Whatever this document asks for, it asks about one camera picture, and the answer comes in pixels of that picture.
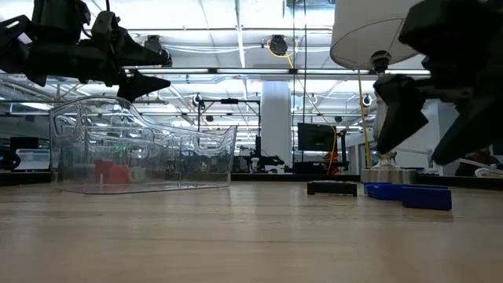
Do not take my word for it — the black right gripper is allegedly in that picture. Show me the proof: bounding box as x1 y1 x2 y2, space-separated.
373 0 503 165

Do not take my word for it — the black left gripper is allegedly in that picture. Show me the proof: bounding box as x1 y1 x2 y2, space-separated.
0 10 173 103

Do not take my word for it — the blue rectangular case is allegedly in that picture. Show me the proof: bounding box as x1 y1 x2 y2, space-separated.
362 181 417 201
401 185 453 211

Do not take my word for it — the clear plastic bin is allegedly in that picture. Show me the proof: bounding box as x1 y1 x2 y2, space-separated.
49 96 239 195

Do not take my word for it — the black rectangular case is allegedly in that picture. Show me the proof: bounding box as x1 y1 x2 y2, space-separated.
307 180 358 197

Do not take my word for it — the seated person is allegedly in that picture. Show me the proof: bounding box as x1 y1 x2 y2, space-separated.
455 147 500 177

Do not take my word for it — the white shade table lamp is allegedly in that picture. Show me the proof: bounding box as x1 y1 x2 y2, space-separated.
329 0 425 184

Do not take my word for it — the black monitor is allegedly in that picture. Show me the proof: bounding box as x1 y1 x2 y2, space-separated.
297 122 338 153

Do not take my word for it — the white storage tub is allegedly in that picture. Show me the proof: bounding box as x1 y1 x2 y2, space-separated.
15 148 51 171

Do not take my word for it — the white pillar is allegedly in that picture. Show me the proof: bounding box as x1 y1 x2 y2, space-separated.
260 80 294 168

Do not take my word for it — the black ceiling cord reel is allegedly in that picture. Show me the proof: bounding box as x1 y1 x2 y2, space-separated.
268 35 289 57
143 35 174 68

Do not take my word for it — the yellow hanging cord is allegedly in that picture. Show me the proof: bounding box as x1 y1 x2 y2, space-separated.
356 70 373 169

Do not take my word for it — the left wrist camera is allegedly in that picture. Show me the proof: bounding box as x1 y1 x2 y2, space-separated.
31 0 92 44

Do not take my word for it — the black background rig frame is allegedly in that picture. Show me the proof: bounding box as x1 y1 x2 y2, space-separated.
196 97 263 171

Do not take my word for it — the black table frame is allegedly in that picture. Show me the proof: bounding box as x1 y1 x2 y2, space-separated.
0 171 503 189

